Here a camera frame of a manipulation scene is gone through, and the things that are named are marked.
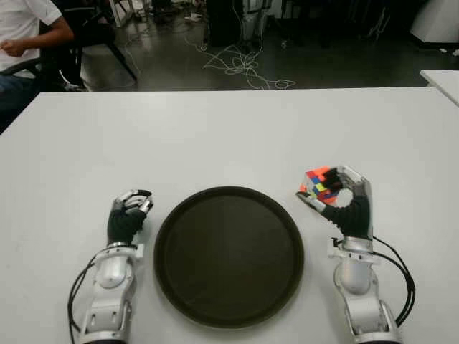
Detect tangled white floor cable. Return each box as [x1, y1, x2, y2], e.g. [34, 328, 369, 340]
[182, 0, 297, 90]

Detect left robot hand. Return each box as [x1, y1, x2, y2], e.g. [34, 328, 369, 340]
[107, 188, 155, 249]

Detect left arm black cables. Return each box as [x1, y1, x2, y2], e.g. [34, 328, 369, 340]
[67, 257, 98, 344]

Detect white cabinet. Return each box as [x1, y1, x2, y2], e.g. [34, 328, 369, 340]
[408, 0, 459, 46]

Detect black cabinet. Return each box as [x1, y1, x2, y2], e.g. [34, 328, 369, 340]
[206, 0, 245, 47]

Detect adjacent white table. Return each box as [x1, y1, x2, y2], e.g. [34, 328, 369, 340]
[419, 69, 459, 108]

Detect silver metal stand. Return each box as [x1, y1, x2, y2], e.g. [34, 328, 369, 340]
[369, 6, 391, 41]

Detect person in white shirt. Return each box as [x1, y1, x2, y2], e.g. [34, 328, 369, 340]
[0, 0, 75, 125]

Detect arm black cables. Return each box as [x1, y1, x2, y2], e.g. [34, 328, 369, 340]
[67, 257, 98, 344]
[371, 234, 417, 323]

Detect right arm black cables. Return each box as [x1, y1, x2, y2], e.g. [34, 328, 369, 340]
[371, 234, 417, 323]

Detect black wooden chair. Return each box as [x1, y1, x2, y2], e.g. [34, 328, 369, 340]
[59, 0, 139, 90]

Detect thin white floor cable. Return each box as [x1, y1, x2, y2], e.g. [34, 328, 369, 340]
[119, 30, 155, 89]

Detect multicoloured Rubik's cube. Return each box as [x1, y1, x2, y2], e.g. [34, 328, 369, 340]
[298, 166, 340, 205]

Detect white desk frame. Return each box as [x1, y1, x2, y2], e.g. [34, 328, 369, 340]
[107, 0, 137, 28]

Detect round dark brown plate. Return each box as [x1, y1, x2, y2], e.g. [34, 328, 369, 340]
[153, 185, 306, 328]

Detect black wheeled rack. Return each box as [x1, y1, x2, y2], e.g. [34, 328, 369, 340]
[272, 0, 410, 49]

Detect black chair with armrest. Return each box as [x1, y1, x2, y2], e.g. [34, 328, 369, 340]
[0, 46, 87, 92]

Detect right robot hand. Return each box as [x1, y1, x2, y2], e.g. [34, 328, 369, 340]
[295, 165, 374, 251]

